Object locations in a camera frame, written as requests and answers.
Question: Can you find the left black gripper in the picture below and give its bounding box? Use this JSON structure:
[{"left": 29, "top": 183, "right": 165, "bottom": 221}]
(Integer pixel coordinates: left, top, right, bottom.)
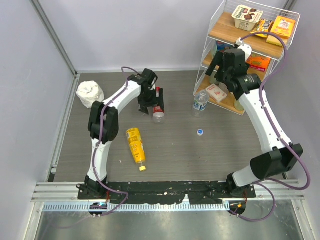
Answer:
[{"left": 139, "top": 88, "right": 165, "bottom": 115}]

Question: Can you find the red cap clear bottle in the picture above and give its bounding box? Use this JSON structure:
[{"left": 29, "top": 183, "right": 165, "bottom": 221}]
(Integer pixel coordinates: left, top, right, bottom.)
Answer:
[{"left": 152, "top": 86, "right": 165, "bottom": 124}]

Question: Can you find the clear bottle blue green label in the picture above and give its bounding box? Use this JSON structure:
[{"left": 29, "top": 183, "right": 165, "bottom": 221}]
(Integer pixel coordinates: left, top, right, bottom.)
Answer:
[{"left": 192, "top": 90, "right": 210, "bottom": 117}]

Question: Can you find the white bottle cap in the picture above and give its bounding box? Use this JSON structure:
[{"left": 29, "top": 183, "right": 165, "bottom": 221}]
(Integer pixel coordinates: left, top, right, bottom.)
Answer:
[{"left": 197, "top": 129, "right": 204, "bottom": 136}]

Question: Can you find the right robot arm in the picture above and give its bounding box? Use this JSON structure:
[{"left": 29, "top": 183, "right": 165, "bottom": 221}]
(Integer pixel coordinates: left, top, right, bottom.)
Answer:
[{"left": 205, "top": 46, "right": 303, "bottom": 198}]

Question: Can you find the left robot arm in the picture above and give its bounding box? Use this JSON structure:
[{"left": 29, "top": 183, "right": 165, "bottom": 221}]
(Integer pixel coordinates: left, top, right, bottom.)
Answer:
[{"left": 76, "top": 68, "right": 164, "bottom": 200}]

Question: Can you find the yellow label bottle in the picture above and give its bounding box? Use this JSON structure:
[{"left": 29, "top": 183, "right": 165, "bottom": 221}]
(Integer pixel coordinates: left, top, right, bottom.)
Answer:
[{"left": 126, "top": 128, "right": 147, "bottom": 172}]

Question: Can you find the white pink small box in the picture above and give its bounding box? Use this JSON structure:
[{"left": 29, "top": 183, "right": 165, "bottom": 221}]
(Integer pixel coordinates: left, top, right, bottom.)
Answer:
[{"left": 205, "top": 84, "right": 228, "bottom": 103}]

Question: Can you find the blue green box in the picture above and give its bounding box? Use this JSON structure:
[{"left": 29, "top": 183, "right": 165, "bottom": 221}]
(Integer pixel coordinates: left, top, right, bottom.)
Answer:
[{"left": 211, "top": 40, "right": 234, "bottom": 57}]

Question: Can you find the orange snack box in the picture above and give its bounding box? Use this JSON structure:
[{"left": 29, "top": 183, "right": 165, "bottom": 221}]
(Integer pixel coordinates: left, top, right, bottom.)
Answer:
[{"left": 246, "top": 53, "right": 271, "bottom": 73}]

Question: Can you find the white yogurt cup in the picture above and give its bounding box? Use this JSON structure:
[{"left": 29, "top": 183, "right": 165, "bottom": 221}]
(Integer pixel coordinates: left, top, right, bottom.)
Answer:
[{"left": 231, "top": 5, "right": 264, "bottom": 32}]

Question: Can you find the crumpled white paper towel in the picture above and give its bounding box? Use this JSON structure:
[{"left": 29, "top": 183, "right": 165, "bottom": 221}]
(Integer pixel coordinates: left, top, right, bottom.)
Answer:
[{"left": 76, "top": 80, "right": 105, "bottom": 109}]

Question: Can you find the yellow candy bag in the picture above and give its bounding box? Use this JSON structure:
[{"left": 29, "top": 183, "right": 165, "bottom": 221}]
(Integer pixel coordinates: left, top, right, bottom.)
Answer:
[{"left": 251, "top": 18, "right": 274, "bottom": 39}]

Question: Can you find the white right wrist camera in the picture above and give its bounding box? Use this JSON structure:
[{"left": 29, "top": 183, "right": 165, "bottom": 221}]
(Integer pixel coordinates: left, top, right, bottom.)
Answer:
[{"left": 234, "top": 38, "right": 252, "bottom": 61}]

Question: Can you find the white wire shelf rack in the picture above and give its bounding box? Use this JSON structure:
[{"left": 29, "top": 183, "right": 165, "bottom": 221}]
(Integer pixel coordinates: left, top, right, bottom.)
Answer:
[{"left": 193, "top": 0, "right": 301, "bottom": 116}]

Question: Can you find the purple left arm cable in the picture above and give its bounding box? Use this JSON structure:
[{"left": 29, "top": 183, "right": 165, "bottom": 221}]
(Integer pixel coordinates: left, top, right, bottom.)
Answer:
[{"left": 82, "top": 66, "right": 141, "bottom": 217}]

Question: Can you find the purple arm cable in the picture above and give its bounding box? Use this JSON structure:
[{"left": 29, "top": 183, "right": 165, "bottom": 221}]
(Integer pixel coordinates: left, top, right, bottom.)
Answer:
[
  {"left": 82, "top": 66, "right": 141, "bottom": 217},
  {"left": 228, "top": 31, "right": 312, "bottom": 222}
]

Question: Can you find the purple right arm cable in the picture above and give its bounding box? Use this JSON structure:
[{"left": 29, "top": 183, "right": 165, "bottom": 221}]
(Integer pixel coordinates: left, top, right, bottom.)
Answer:
[{"left": 228, "top": 31, "right": 312, "bottom": 222}]

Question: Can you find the white slotted cable duct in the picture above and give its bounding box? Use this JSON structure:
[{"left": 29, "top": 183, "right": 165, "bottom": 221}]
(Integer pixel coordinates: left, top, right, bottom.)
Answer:
[{"left": 42, "top": 201, "right": 230, "bottom": 212}]

